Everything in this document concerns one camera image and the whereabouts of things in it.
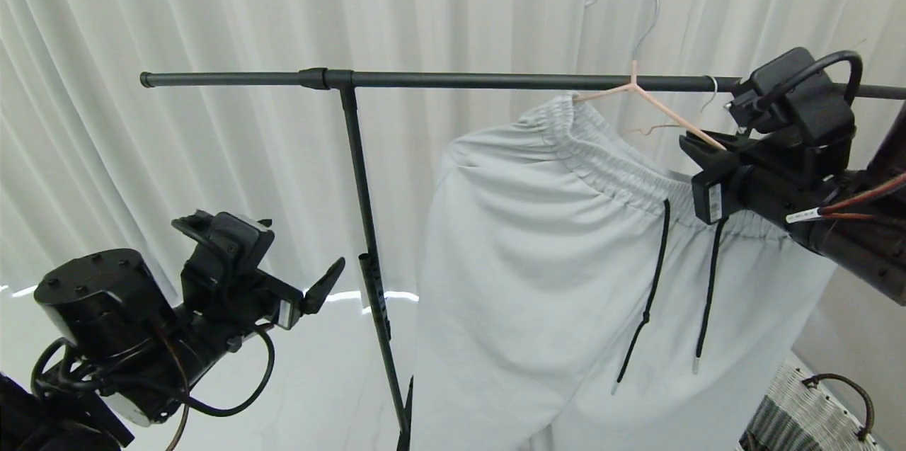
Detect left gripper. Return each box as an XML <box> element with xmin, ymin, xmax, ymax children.
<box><xmin>177</xmin><ymin>257</ymin><xmax>347</xmax><ymax>361</ymax></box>

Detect black cable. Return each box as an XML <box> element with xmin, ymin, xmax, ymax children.
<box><xmin>30</xmin><ymin>212</ymin><xmax>277</xmax><ymax>420</ymax></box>
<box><xmin>752</xmin><ymin>50</ymin><xmax>866</xmax><ymax>113</ymax></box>

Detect pale grey shorts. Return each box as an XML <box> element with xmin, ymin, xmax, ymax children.
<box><xmin>411</xmin><ymin>93</ymin><xmax>839</xmax><ymax>451</ymax></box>

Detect white laundry basket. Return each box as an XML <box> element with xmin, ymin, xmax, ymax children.
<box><xmin>736</xmin><ymin>359</ymin><xmax>882</xmax><ymax>451</ymax></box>

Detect black clothes rack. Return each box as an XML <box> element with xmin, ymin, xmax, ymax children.
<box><xmin>139</xmin><ymin>67</ymin><xmax>906</xmax><ymax>451</ymax></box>

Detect white curtain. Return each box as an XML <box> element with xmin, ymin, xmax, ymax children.
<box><xmin>0</xmin><ymin>0</ymin><xmax>906</xmax><ymax>317</ymax></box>

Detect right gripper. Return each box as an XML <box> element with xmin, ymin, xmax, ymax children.
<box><xmin>692</xmin><ymin>152</ymin><xmax>851</xmax><ymax>227</ymax></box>

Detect pink clothes hanger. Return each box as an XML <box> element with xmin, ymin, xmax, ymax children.
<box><xmin>572</xmin><ymin>0</ymin><xmax>730</xmax><ymax>153</ymax></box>
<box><xmin>626</xmin><ymin>76</ymin><xmax>719</xmax><ymax>137</ymax></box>

